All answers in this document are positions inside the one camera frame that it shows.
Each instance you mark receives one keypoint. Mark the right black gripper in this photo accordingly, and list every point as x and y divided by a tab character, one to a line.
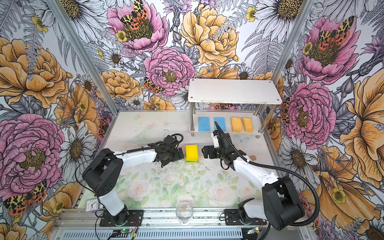
211	148

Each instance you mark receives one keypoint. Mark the white two-tier shelf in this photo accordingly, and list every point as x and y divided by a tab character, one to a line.
263	94

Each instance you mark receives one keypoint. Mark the blue sponge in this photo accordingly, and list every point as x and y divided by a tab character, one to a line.
221	122
204	124

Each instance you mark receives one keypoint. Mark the small wooden mallet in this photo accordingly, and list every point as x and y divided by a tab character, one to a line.
253	157

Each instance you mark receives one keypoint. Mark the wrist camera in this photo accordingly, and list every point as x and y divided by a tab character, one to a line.
169	143
215	134

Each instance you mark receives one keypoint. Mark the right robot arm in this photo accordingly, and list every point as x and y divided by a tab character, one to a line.
280	204

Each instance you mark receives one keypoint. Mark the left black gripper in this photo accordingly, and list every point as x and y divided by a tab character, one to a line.
176	157

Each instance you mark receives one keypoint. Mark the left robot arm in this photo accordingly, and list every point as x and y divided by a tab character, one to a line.
103	172

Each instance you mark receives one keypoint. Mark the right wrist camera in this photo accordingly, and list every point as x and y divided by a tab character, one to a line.
215	134

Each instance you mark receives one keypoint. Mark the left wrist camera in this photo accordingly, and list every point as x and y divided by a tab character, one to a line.
169	143

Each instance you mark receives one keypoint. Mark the aluminium front rail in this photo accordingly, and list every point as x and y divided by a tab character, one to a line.
158	218

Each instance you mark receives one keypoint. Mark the green circuit board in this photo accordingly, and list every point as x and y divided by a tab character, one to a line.
253	231

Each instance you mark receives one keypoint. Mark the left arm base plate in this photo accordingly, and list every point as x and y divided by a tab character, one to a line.
126	218

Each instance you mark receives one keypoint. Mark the clear glass cup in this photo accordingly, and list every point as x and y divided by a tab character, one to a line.
184	212

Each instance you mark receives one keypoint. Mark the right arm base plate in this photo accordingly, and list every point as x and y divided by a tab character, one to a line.
237	217

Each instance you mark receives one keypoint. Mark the orange sponge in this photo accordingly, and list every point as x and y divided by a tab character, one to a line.
248	125
236	125

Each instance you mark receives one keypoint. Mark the green scrub sponge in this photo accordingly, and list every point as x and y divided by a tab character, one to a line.
191	163

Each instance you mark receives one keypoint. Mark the yellow sponge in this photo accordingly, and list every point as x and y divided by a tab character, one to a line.
192	153

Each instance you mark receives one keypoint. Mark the small white clock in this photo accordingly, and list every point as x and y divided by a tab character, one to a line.
92	205

